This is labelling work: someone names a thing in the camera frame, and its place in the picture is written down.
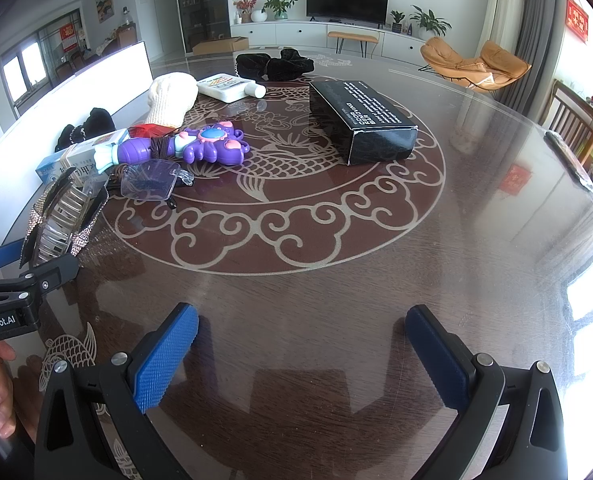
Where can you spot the black cardboard box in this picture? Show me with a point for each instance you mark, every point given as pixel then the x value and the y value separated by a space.
pixel 361 110

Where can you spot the dark glass display cabinet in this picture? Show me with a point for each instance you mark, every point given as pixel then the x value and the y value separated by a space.
pixel 201 5

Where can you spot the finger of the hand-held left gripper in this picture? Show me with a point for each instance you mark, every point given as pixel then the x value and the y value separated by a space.
pixel 56 270
pixel 4 256

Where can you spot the white television console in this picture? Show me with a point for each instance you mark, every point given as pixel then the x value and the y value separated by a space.
pixel 286 35

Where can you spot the red wall poster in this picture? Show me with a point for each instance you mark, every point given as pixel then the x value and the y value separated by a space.
pixel 577 19

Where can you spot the white flat lotion bottle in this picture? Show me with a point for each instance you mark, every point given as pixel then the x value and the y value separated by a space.
pixel 224 87

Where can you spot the small green potted plant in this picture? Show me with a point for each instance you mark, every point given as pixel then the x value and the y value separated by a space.
pixel 397 20

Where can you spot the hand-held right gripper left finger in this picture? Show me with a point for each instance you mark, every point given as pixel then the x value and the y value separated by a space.
pixel 164 360

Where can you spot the person's left hand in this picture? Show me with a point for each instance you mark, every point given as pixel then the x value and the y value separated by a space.
pixel 1 400

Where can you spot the wooden bench stool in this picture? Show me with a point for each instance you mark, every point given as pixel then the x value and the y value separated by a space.
pixel 352 36

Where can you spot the white round vase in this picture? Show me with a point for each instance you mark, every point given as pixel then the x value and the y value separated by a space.
pixel 259 16

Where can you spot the rhinestone hair claw clip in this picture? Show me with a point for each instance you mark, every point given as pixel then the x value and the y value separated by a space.
pixel 61 215

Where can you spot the green leafy potted plant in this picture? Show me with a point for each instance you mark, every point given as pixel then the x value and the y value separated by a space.
pixel 279 6

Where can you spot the black fuzzy cloth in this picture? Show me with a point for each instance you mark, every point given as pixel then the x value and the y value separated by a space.
pixel 68 139
pixel 291 65
pixel 96 122
pixel 252 66

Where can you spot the brown patterned glass desktop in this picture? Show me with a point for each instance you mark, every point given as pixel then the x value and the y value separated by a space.
pixel 326 240

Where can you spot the framed wall painting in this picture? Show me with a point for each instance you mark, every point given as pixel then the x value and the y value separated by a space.
pixel 104 2

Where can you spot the purple toy wand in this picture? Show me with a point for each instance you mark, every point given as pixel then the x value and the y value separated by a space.
pixel 206 145

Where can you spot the red translucent plastic toy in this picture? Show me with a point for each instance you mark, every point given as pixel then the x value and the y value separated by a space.
pixel 149 131

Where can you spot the white board panel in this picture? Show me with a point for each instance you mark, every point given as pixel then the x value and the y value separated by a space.
pixel 51 110

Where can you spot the black flat television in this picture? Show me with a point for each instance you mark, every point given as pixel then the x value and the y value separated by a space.
pixel 347 1

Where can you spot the blue white medicine box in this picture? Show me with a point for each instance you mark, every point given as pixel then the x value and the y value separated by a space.
pixel 51 167

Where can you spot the orange lounge chair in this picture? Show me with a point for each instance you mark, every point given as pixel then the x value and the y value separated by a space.
pixel 446 60
pixel 503 65

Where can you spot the black flat object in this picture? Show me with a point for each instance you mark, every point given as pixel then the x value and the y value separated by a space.
pixel 568 157

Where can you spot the brown cardboard box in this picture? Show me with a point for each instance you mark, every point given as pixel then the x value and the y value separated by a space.
pixel 221 45

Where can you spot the beige curtain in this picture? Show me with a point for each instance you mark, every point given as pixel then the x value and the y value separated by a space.
pixel 501 10

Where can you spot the large green potted plant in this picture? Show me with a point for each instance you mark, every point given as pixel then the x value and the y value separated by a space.
pixel 429 22

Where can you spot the red flower arrangement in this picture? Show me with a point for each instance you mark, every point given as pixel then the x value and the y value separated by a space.
pixel 246 6

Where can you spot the red door paper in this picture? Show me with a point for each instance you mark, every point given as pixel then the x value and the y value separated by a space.
pixel 68 37

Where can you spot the white knit glove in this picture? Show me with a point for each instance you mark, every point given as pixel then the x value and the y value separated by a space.
pixel 171 97

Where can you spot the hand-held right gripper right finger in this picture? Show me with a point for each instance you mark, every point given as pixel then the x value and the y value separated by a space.
pixel 439 360

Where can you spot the wooden dining chair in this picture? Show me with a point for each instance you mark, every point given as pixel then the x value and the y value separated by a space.
pixel 571 112

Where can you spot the grey curtain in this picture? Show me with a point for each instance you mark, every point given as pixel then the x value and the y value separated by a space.
pixel 541 35

